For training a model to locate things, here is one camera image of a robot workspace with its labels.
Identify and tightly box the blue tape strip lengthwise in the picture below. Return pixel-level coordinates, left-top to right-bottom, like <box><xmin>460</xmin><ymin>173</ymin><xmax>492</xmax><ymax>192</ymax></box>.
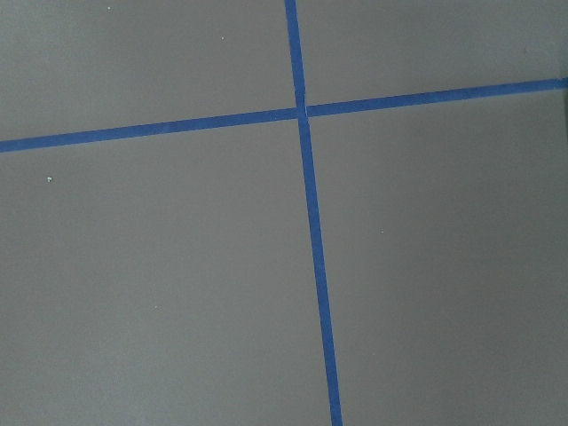
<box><xmin>285</xmin><ymin>1</ymin><xmax>343</xmax><ymax>425</ymax></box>

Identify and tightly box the blue tape strip crosswise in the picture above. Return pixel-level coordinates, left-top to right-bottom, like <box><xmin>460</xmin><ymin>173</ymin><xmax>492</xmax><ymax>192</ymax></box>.
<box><xmin>1</xmin><ymin>77</ymin><xmax>567</xmax><ymax>154</ymax></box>

